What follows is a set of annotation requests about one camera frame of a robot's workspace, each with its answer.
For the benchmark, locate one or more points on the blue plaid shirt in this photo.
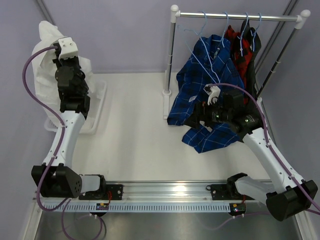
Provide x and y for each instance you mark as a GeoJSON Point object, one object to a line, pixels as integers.
{"type": "Point", "coordinates": [191, 81]}

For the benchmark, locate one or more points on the white and silver clothes rack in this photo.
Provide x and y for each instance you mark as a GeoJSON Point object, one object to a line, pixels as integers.
{"type": "Point", "coordinates": [176, 13]}

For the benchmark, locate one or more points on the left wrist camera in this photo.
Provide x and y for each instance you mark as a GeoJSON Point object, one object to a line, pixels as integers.
{"type": "Point", "coordinates": [66, 48]}

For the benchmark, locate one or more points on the white plastic basket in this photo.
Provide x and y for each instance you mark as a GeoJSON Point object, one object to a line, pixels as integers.
{"type": "Point", "coordinates": [96, 106]}

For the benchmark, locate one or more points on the black pinstripe shirt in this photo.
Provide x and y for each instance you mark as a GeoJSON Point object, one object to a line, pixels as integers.
{"type": "Point", "coordinates": [250, 74]}

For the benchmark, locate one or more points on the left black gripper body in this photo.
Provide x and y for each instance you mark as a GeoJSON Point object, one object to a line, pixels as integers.
{"type": "Point", "coordinates": [72, 63]}

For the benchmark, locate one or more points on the grey frame post left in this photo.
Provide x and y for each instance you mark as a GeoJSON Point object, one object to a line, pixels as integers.
{"type": "Point", "coordinates": [44, 11]}

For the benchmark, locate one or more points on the white slotted cable duct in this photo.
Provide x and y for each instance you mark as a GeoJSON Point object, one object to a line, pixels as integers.
{"type": "Point", "coordinates": [145, 207]}

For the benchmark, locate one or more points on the black shirt wire hanger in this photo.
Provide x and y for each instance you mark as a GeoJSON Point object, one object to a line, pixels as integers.
{"type": "Point", "coordinates": [254, 33]}

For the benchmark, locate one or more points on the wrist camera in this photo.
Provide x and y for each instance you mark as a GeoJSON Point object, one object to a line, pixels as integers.
{"type": "Point", "coordinates": [66, 48]}
{"type": "Point", "coordinates": [213, 93]}

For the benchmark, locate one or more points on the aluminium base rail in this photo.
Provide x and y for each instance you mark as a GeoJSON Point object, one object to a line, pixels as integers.
{"type": "Point", "coordinates": [160, 190]}

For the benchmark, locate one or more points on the grey frame post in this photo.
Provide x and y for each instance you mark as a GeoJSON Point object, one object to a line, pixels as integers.
{"type": "Point", "coordinates": [277, 37]}
{"type": "Point", "coordinates": [44, 11]}

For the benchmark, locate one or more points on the grey frame post right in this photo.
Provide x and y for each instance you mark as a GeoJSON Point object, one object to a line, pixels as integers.
{"type": "Point", "coordinates": [277, 37]}

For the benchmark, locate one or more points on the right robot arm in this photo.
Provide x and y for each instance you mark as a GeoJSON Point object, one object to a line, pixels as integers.
{"type": "Point", "coordinates": [289, 193]}

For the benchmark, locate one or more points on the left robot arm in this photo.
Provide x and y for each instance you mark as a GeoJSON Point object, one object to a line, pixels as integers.
{"type": "Point", "coordinates": [55, 177]}

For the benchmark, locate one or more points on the blue shirt wire hanger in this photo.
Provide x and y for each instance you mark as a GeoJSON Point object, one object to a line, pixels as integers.
{"type": "Point", "coordinates": [221, 44]}

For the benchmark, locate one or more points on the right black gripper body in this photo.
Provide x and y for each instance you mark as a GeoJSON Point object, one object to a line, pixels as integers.
{"type": "Point", "coordinates": [213, 113]}

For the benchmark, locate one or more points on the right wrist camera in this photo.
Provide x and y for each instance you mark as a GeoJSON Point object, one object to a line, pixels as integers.
{"type": "Point", "coordinates": [213, 93]}

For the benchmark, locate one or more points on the white shirt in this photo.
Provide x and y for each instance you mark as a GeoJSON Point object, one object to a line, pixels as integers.
{"type": "Point", "coordinates": [46, 89]}

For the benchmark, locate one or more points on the red black plaid shirt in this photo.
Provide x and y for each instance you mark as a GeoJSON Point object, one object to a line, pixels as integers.
{"type": "Point", "coordinates": [239, 62]}

